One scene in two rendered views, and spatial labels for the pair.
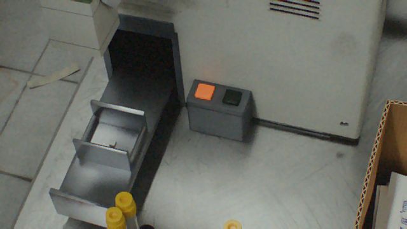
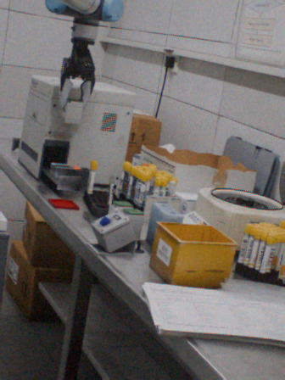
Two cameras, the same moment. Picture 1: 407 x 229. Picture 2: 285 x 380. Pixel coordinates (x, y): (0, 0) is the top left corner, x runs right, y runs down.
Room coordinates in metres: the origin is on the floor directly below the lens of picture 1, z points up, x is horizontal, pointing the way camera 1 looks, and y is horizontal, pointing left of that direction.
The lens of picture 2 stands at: (-1.07, 1.38, 1.34)
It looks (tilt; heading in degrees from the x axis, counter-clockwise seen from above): 12 degrees down; 314
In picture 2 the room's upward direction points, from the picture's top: 10 degrees clockwise
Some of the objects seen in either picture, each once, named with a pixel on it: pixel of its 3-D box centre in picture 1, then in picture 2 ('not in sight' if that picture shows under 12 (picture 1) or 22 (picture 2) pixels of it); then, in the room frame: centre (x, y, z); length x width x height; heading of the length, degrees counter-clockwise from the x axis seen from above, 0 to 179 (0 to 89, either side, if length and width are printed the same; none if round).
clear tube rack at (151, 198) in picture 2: not in sight; (146, 199); (0.22, -0.02, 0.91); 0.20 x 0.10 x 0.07; 159
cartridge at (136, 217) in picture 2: not in sight; (130, 224); (0.05, 0.21, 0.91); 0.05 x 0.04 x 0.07; 69
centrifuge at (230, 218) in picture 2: not in sight; (237, 220); (-0.07, -0.05, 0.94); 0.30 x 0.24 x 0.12; 60
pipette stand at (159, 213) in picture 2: not in sight; (164, 230); (-0.05, 0.20, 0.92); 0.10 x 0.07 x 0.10; 153
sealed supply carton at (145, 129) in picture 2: not in sight; (118, 132); (0.88, -0.51, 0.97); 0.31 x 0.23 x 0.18; 152
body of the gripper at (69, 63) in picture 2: not in sight; (78, 58); (0.49, 0.08, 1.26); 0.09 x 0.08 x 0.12; 157
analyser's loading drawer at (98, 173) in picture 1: (119, 122); (58, 172); (0.48, 0.08, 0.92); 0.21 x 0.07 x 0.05; 159
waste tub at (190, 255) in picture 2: not in sight; (192, 255); (-0.21, 0.28, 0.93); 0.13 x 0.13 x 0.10; 65
